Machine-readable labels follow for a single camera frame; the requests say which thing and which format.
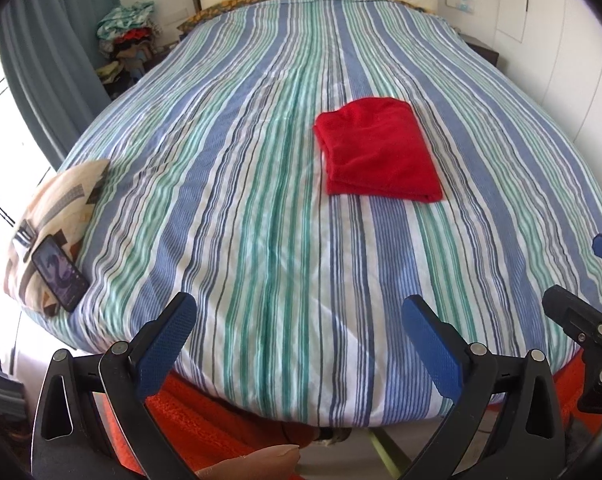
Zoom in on black smartphone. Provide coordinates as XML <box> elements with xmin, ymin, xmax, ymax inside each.
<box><xmin>32</xmin><ymin>235</ymin><xmax>89</xmax><ymax>312</ymax></box>

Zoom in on white wardrobe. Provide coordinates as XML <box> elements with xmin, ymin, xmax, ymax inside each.
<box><xmin>495</xmin><ymin>0</ymin><xmax>602</xmax><ymax>188</ymax></box>

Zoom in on floral yellow pillow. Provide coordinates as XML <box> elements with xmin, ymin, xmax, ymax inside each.
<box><xmin>178</xmin><ymin>0</ymin><xmax>435</xmax><ymax>46</ymax></box>

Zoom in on patterned beige cushion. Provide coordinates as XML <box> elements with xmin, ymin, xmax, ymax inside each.
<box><xmin>4</xmin><ymin>158</ymin><xmax>110</xmax><ymax>318</ymax></box>

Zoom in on green yellow stick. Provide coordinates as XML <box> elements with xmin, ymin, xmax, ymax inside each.
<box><xmin>367</xmin><ymin>427</ymin><xmax>412</xmax><ymax>479</ymax></box>

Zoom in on wall socket panel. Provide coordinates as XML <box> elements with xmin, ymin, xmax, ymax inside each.
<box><xmin>445</xmin><ymin>0</ymin><xmax>474</xmax><ymax>14</ymax></box>

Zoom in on blue-grey curtain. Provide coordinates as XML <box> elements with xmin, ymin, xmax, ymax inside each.
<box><xmin>0</xmin><ymin>0</ymin><xmax>120</xmax><ymax>168</ymax></box>

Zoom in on orange fluffy trousers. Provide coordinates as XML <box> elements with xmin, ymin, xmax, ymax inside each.
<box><xmin>100</xmin><ymin>349</ymin><xmax>602</xmax><ymax>480</ymax></box>

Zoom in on red rabbit sweater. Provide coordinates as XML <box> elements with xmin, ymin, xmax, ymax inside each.
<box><xmin>314</xmin><ymin>96</ymin><xmax>443</xmax><ymax>203</ymax></box>

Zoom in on striped blue green bedspread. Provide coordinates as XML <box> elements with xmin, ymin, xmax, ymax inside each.
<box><xmin>36</xmin><ymin>0</ymin><xmax>602</xmax><ymax>427</ymax></box>

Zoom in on person's thumb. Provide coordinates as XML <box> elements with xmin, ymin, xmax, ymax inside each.
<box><xmin>196</xmin><ymin>444</ymin><xmax>301</xmax><ymax>480</ymax></box>

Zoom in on pile of clothes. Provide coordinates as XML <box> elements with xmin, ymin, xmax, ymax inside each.
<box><xmin>96</xmin><ymin>1</ymin><xmax>161</xmax><ymax>100</ymax></box>

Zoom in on dark bedside table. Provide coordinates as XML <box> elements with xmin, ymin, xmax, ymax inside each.
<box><xmin>459</xmin><ymin>34</ymin><xmax>499</xmax><ymax>66</ymax></box>

